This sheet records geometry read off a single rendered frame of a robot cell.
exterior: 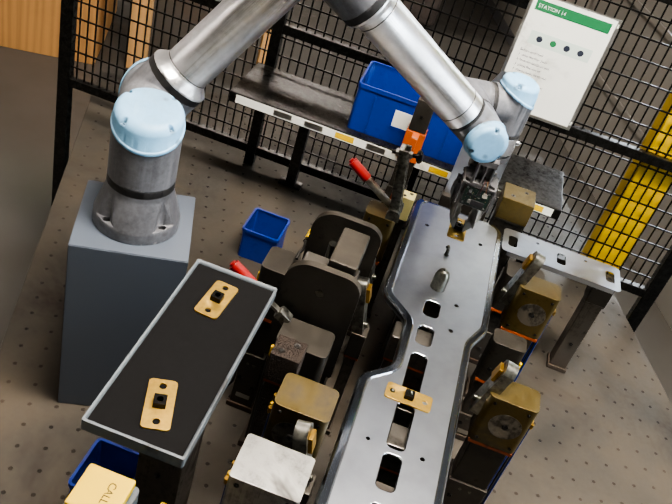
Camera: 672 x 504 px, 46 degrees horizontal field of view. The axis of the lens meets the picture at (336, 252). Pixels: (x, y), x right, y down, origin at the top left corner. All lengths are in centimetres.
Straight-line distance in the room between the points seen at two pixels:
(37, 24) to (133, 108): 307
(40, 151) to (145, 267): 229
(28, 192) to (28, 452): 193
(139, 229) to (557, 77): 120
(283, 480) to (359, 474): 21
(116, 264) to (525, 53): 121
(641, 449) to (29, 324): 142
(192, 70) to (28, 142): 234
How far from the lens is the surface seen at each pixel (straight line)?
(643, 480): 199
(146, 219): 138
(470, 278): 174
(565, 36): 212
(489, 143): 138
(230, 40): 139
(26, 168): 354
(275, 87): 217
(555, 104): 218
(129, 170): 134
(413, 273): 168
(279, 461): 111
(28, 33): 441
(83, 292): 146
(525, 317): 175
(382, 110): 203
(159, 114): 133
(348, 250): 136
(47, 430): 163
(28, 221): 325
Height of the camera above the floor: 198
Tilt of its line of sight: 36 degrees down
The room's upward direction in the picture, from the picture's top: 18 degrees clockwise
